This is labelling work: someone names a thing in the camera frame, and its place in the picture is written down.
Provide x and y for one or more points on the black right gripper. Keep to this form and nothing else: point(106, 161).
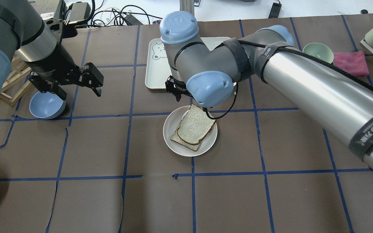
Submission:
point(175, 89)

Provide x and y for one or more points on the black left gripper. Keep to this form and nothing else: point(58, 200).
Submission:
point(51, 67)

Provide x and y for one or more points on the bread slice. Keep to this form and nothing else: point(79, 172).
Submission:
point(194, 148)
point(194, 126)

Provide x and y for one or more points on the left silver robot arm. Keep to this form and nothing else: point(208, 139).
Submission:
point(37, 42)

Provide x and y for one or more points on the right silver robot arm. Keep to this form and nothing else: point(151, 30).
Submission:
point(341, 103)

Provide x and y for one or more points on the white round plate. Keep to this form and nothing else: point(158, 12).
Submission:
point(170, 126)

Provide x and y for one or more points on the bread slice on plate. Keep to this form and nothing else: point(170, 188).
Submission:
point(194, 148)

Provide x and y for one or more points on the cream bear tray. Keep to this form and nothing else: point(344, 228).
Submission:
point(155, 64)

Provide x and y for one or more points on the blue bowl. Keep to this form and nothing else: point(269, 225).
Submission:
point(46, 105)

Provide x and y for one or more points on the wooden cup rack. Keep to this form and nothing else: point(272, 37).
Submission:
point(20, 71)

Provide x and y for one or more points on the black power adapter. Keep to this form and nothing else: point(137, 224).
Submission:
point(79, 13)

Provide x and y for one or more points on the black computer box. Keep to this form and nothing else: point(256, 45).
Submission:
point(50, 8)

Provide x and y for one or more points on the light green bowl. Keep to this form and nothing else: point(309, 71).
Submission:
point(320, 51)

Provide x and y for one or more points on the pink cloth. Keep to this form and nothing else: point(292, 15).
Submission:
point(354, 63)

